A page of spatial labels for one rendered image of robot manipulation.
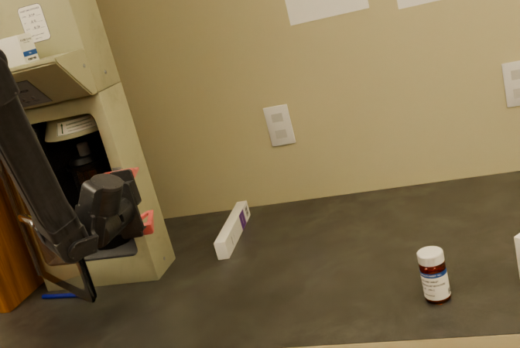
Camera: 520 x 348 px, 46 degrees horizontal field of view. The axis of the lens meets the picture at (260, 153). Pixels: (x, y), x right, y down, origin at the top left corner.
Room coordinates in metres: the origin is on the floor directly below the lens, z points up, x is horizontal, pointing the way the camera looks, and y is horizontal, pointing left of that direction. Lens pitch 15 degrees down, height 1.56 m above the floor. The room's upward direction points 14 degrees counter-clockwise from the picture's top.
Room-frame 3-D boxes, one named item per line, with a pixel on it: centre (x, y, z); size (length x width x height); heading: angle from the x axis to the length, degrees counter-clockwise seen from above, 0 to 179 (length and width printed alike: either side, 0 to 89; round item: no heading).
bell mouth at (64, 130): (1.51, 0.41, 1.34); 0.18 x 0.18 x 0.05
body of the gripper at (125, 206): (1.13, 0.29, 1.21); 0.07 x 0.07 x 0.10; 71
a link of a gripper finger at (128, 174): (1.19, 0.27, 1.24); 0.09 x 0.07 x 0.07; 161
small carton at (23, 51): (1.35, 0.44, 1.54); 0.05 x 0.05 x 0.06; 72
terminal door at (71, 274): (1.34, 0.51, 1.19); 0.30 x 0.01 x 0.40; 38
